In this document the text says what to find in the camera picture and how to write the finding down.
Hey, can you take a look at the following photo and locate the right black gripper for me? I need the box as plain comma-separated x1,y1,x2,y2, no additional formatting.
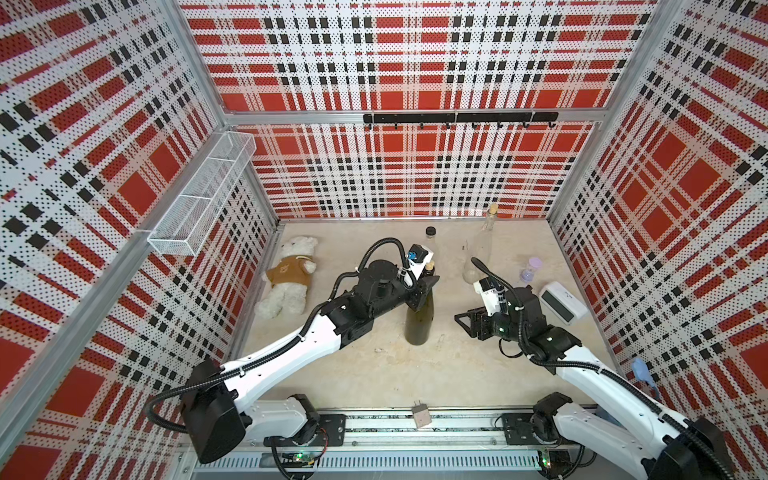
454,306,525,345

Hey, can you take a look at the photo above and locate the dark green wine bottle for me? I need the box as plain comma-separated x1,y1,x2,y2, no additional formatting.
404,261,435,346

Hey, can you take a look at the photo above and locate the small clear black-capped bottle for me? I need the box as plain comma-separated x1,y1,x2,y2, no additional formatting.
421,226,439,258

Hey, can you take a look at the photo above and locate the tall clear corked bottle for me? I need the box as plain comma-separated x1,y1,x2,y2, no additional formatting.
462,203,498,285

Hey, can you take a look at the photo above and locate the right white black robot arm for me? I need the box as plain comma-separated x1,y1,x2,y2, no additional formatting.
463,278,734,479

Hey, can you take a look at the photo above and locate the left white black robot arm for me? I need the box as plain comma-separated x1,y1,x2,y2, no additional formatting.
181,260,439,464

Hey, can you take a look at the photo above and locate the purple sand timer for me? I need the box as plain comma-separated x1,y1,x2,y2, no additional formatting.
520,257,543,284

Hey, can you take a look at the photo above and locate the white rectangular device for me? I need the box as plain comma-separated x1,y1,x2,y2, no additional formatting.
539,281,589,325

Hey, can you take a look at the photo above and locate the small beige plug adapter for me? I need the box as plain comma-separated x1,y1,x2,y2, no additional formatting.
411,403,432,429

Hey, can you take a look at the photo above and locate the white teddy bear brown shirt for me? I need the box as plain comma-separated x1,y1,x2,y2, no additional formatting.
255,236,318,320

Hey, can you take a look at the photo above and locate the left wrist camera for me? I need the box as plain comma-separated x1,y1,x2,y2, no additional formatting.
407,243,434,285

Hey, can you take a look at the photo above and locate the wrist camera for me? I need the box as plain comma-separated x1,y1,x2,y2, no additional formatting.
473,277,507,317
407,243,434,285

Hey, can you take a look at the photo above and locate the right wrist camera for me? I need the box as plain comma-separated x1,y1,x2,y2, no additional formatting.
473,277,507,317

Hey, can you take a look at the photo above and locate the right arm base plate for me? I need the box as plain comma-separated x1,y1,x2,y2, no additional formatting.
494,411,577,448

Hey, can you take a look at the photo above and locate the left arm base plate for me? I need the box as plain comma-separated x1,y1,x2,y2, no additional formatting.
263,414,347,448

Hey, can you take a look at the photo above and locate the black wall hook rail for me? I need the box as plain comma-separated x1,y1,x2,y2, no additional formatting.
363,111,560,126

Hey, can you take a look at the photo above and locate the white wire mesh basket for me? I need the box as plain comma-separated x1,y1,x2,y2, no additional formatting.
148,131,256,256

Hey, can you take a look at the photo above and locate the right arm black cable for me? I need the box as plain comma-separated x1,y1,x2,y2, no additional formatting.
470,257,727,480

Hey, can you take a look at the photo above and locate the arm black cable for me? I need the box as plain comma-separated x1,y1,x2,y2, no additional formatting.
470,257,727,480
142,237,415,434

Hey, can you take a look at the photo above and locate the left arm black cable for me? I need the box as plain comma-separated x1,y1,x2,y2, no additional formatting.
142,237,415,434

